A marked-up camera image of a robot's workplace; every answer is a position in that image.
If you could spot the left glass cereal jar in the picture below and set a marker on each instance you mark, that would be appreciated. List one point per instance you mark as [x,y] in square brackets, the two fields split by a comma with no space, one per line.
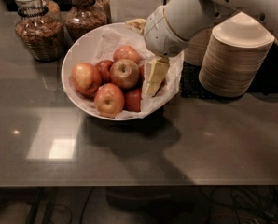
[40,31]

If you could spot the stack paper bowls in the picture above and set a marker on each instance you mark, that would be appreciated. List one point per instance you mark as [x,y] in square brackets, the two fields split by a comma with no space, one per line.
[197,47]
[236,50]

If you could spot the right glass cereal jar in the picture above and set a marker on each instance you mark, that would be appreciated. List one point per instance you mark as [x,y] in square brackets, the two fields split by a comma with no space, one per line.
[83,17]

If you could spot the top red-yellow apple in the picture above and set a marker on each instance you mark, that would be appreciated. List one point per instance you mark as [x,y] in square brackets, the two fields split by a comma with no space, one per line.
[126,52]

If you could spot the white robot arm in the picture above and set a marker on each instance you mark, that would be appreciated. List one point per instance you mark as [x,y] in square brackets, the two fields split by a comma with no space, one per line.
[188,17]

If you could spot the front right red apple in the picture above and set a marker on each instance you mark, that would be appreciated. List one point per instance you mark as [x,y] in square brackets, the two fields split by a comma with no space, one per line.
[133,100]

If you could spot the front stack paper bowls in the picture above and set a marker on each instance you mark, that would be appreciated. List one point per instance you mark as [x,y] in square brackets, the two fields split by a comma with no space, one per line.
[236,50]

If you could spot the rear stack paper bowls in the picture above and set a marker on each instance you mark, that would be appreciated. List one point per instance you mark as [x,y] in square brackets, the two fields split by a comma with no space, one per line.
[197,47]

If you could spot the dark red apple behind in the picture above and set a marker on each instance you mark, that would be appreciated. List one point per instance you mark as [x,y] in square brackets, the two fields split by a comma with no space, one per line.
[104,67]

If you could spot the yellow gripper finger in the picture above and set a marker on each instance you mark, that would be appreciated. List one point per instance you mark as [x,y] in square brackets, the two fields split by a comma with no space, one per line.
[138,25]
[155,72]

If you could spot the black rubber mat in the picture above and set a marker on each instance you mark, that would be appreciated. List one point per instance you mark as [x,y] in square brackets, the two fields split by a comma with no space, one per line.
[196,84]

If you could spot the large white bowl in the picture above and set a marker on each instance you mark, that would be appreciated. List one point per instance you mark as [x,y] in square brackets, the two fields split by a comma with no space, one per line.
[80,50]

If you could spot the yellow-red apple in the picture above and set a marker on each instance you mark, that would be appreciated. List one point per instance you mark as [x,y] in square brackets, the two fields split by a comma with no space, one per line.
[124,73]
[86,79]
[109,100]

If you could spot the white paper bowl liner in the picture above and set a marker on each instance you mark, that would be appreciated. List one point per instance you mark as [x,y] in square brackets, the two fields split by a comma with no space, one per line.
[114,38]

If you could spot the white paper sign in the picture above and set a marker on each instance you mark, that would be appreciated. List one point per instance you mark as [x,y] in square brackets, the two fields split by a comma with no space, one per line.
[124,10]

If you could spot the white rounded gripper body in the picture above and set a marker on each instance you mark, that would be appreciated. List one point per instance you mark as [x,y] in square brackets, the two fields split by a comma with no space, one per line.
[159,34]

